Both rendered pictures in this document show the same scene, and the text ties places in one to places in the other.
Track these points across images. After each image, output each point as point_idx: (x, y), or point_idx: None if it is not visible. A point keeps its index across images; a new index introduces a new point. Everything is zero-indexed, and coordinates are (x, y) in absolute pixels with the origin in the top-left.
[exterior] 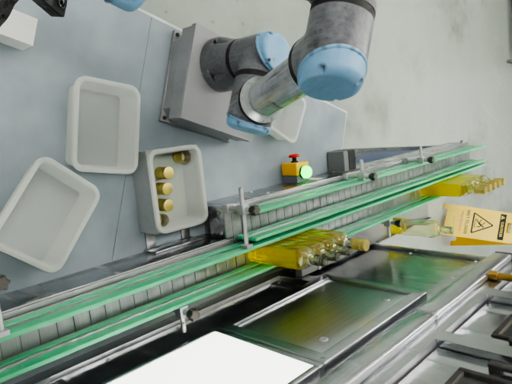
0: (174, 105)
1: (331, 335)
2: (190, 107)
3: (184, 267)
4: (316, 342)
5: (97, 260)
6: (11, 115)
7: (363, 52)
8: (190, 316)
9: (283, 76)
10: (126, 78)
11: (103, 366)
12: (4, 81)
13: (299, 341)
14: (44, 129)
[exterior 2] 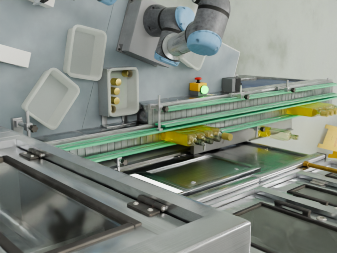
0: (125, 42)
1: (197, 180)
2: (135, 45)
3: (122, 136)
4: (188, 182)
5: (74, 127)
6: (38, 43)
7: (219, 34)
8: (122, 162)
9: (182, 38)
10: (100, 24)
11: None
12: (35, 24)
13: (180, 181)
14: (53, 51)
